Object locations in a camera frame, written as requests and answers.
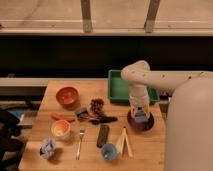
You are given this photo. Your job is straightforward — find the blue sponge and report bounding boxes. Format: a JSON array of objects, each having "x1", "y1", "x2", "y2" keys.
[{"x1": 135, "y1": 109, "x2": 148, "y2": 123}]

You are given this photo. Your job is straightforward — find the yellow orange cup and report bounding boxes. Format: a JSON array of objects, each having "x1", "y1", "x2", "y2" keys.
[{"x1": 51, "y1": 120, "x2": 70, "y2": 141}]

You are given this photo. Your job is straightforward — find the small blue cup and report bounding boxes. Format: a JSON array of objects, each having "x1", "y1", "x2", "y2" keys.
[{"x1": 101, "y1": 143, "x2": 117, "y2": 161}]

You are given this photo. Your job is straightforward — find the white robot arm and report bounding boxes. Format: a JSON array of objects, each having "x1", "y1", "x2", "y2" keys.
[{"x1": 121, "y1": 60, "x2": 213, "y2": 171}]

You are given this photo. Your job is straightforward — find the purple bowl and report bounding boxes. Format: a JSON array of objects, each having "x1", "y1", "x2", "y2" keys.
[{"x1": 127, "y1": 112, "x2": 154, "y2": 132}]

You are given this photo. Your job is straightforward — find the dark purple eggplant toy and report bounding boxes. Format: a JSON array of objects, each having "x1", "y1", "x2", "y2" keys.
[{"x1": 89, "y1": 116, "x2": 118, "y2": 125}]

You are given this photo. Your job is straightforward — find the black rectangular bar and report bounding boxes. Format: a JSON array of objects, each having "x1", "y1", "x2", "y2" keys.
[{"x1": 96, "y1": 124, "x2": 109, "y2": 148}]

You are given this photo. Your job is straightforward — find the green plastic tray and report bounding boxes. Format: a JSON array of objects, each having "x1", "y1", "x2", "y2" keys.
[{"x1": 107, "y1": 69, "x2": 161, "y2": 104}]

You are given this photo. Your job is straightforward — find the small purple grey object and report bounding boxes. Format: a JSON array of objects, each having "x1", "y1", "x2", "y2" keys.
[{"x1": 75, "y1": 107, "x2": 89, "y2": 121}]

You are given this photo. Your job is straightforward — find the crumpled blue white cloth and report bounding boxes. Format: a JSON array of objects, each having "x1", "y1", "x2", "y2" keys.
[{"x1": 40, "y1": 138, "x2": 56, "y2": 159}]

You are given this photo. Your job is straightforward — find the wooden tongs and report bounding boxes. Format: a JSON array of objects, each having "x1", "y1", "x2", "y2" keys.
[{"x1": 116, "y1": 128, "x2": 133, "y2": 157}]

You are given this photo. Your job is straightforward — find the black chair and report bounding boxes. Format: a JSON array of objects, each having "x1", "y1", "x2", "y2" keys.
[{"x1": 0, "y1": 108, "x2": 23, "y2": 171}]

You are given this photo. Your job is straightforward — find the brown pine cone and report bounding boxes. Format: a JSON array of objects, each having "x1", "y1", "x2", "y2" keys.
[{"x1": 90, "y1": 98, "x2": 104, "y2": 117}]

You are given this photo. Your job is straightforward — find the silver fork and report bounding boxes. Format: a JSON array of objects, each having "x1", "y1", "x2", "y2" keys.
[{"x1": 76, "y1": 127, "x2": 85, "y2": 160}]

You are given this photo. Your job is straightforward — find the orange bowl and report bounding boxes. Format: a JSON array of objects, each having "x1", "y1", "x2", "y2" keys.
[{"x1": 56, "y1": 87, "x2": 79, "y2": 108}]

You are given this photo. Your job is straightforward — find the orange carrot toy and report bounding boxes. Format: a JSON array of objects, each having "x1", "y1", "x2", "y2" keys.
[{"x1": 50, "y1": 113, "x2": 75, "y2": 123}]

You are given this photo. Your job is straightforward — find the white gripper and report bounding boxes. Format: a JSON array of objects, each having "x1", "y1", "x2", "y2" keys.
[{"x1": 129, "y1": 85, "x2": 150, "y2": 120}]

